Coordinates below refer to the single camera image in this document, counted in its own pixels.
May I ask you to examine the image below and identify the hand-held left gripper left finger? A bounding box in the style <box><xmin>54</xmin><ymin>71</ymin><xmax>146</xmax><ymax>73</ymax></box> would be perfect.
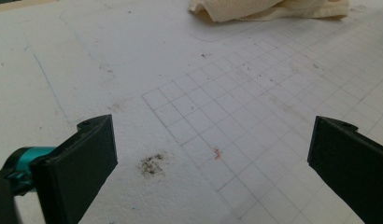
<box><xmin>30</xmin><ymin>113</ymin><xmax>119</xmax><ymax>224</ymax></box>

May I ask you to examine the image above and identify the white foam mat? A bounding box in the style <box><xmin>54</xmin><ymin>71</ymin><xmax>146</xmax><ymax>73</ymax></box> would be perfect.
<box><xmin>0</xmin><ymin>0</ymin><xmax>383</xmax><ymax>224</ymax></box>

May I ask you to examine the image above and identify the beige towel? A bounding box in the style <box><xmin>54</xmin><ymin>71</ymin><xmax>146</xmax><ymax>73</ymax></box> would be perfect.
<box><xmin>189</xmin><ymin>0</ymin><xmax>350</xmax><ymax>23</ymax></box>

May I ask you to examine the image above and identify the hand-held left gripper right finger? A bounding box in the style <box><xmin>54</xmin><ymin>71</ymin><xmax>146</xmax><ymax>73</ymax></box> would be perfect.
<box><xmin>306</xmin><ymin>115</ymin><xmax>383</xmax><ymax>224</ymax></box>

